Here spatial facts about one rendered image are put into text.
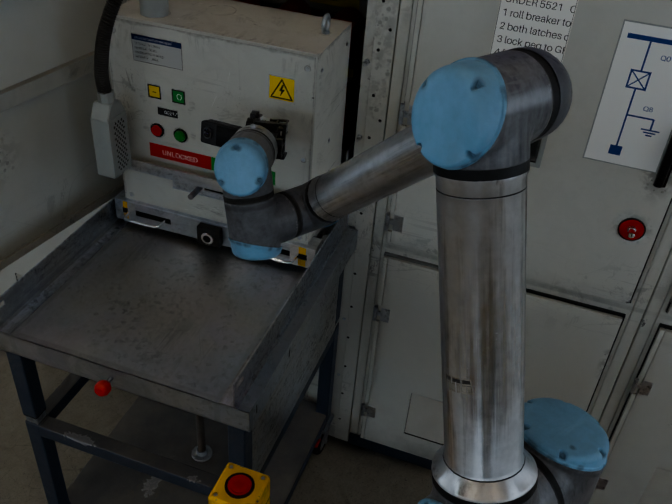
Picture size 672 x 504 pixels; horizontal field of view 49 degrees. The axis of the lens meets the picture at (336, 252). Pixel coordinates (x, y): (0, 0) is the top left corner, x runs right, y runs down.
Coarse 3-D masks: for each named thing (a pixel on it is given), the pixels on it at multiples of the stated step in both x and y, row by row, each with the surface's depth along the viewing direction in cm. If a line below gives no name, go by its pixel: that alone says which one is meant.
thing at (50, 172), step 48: (0, 0) 148; (48, 0) 162; (96, 0) 175; (0, 48) 155; (48, 48) 167; (0, 96) 157; (48, 96) 171; (96, 96) 185; (0, 144) 163; (48, 144) 176; (0, 192) 168; (48, 192) 182; (96, 192) 197; (0, 240) 173
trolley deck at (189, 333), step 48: (144, 240) 184; (192, 240) 186; (96, 288) 168; (144, 288) 170; (192, 288) 171; (240, 288) 172; (288, 288) 173; (0, 336) 156; (48, 336) 155; (96, 336) 156; (144, 336) 157; (192, 336) 158; (240, 336) 159; (288, 336) 160; (144, 384) 148; (192, 384) 147
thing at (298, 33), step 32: (192, 0) 168; (224, 0) 170; (192, 32) 153; (224, 32) 154; (256, 32) 155; (288, 32) 156; (320, 32) 157; (320, 64) 149; (320, 96) 155; (320, 128) 161; (320, 160) 167
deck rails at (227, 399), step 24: (120, 192) 189; (96, 216) 181; (72, 240) 173; (96, 240) 182; (336, 240) 188; (48, 264) 167; (72, 264) 174; (312, 264) 171; (24, 288) 161; (48, 288) 167; (0, 312) 155; (24, 312) 160; (288, 312) 162; (264, 336) 150; (264, 360) 153; (240, 384) 142
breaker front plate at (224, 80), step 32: (128, 32) 158; (160, 32) 155; (128, 64) 162; (192, 64) 157; (224, 64) 154; (256, 64) 152; (288, 64) 150; (128, 96) 167; (192, 96) 162; (224, 96) 159; (256, 96) 156; (128, 128) 172; (192, 128) 166; (288, 128) 158; (160, 160) 175; (288, 160) 163; (128, 192) 184; (160, 192) 180
